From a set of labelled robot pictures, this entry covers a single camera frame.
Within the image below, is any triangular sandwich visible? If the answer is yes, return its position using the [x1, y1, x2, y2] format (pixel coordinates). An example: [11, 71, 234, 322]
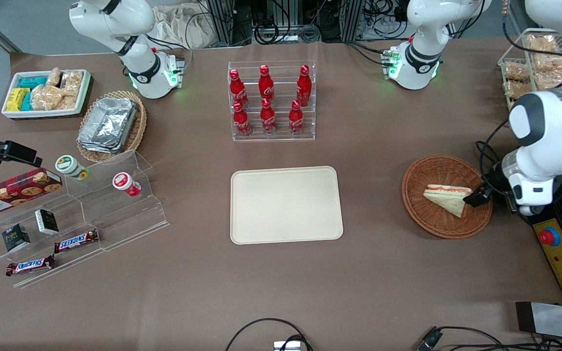
[423, 184, 472, 218]

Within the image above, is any brown wicker basket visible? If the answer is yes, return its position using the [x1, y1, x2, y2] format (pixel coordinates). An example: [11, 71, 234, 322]
[401, 155, 493, 239]

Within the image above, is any light wicker basket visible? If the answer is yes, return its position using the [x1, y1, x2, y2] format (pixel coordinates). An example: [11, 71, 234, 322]
[77, 90, 147, 164]

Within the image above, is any beige plastic tray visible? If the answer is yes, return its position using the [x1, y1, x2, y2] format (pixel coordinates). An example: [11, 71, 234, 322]
[230, 166, 344, 245]

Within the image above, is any red Walkers cookie box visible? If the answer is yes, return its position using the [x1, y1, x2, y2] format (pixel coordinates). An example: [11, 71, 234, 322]
[0, 167, 63, 217]

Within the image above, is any white rectangular snack bin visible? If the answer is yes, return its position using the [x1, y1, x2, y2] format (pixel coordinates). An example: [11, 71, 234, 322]
[1, 69, 91, 119]

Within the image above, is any green lid yogurt cup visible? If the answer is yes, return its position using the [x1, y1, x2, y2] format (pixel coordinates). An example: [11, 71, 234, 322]
[55, 155, 90, 181]

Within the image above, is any red emergency stop button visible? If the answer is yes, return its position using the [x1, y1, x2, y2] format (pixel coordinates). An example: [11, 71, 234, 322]
[540, 227, 562, 248]

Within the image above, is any yellow snack packet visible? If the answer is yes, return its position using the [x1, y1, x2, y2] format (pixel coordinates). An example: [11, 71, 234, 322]
[6, 88, 30, 112]

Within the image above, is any small black carton box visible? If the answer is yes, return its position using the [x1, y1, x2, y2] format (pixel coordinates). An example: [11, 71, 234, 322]
[35, 209, 60, 235]
[1, 224, 31, 253]

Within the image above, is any aluminium foil container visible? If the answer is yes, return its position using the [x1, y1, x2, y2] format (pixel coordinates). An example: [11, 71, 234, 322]
[77, 97, 138, 155]

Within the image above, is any Snickers chocolate bar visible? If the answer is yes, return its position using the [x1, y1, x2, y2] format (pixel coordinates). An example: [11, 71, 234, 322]
[6, 255, 56, 277]
[54, 229, 100, 254]

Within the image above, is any clear bag of crackers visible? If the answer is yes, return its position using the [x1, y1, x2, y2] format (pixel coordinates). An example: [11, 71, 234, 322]
[532, 53, 562, 75]
[525, 33, 562, 54]
[534, 72, 562, 92]
[505, 80, 534, 99]
[504, 62, 531, 81]

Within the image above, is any red lid yogurt cup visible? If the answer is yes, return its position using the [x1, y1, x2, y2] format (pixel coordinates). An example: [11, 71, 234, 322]
[112, 172, 141, 197]

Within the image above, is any clear acrylic stepped display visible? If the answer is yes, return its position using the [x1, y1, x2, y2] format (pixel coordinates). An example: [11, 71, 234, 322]
[0, 150, 170, 289]

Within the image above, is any grey metal plate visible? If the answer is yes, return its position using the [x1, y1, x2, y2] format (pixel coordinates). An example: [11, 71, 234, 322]
[515, 301, 562, 342]

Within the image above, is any red cola bottle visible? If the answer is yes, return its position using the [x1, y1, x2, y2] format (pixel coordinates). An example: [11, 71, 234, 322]
[229, 69, 249, 109]
[296, 64, 313, 107]
[288, 100, 305, 136]
[260, 98, 277, 135]
[233, 101, 252, 136]
[259, 65, 275, 103]

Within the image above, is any beige crumpled cloth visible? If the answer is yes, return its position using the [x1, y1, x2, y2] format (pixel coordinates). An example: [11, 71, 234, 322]
[152, 4, 214, 49]

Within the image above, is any clear acrylic bottle rack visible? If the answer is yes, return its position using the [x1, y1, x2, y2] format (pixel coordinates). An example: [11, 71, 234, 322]
[227, 60, 317, 142]

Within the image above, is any white wire rack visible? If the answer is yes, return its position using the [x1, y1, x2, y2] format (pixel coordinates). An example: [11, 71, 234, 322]
[498, 28, 562, 114]

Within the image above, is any black cable with connector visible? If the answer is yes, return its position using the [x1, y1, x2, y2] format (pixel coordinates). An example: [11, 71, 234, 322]
[417, 326, 562, 351]

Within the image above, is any aluminium frame post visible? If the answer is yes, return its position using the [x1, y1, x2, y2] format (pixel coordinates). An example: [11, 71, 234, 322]
[205, 0, 236, 47]
[341, 0, 365, 42]

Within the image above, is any black looped cable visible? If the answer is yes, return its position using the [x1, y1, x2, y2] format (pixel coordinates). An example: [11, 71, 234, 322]
[225, 318, 314, 351]

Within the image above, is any black cable bundle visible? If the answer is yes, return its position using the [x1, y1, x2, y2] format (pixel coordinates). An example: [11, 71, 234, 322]
[251, 0, 321, 45]

